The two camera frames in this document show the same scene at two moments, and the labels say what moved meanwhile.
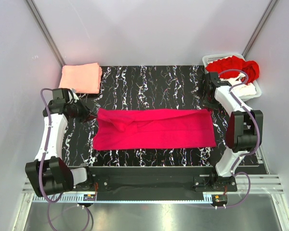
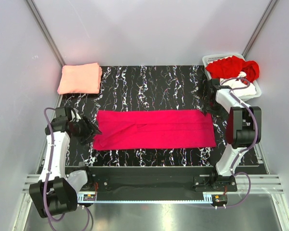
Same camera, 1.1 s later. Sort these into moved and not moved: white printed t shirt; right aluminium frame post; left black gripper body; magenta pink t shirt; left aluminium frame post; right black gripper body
Moved: right black gripper body; left black gripper body
Not moved: white printed t shirt; left aluminium frame post; right aluminium frame post; magenta pink t shirt
